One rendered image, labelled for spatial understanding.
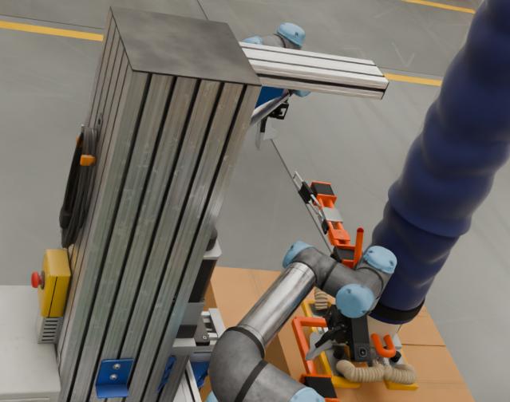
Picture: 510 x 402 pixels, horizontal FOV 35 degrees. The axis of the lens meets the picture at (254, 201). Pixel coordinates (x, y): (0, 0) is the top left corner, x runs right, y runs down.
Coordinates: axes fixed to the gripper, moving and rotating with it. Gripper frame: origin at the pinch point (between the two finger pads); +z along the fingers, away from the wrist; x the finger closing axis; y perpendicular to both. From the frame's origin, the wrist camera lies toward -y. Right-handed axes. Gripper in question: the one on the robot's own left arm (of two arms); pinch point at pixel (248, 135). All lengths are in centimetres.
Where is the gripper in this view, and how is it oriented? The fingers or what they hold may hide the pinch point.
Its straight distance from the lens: 234.9
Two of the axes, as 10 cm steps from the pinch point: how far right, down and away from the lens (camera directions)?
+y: 9.1, 0.5, 4.0
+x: -2.9, -6.3, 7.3
